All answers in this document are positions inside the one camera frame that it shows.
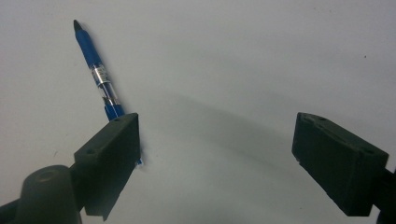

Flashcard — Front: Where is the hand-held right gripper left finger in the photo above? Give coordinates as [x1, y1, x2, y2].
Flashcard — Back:
[73, 112, 141, 222]

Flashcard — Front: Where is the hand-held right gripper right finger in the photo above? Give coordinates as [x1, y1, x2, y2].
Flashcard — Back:
[291, 112, 389, 217]

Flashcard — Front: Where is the blue pen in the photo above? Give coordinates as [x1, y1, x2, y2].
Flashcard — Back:
[73, 19, 144, 169]

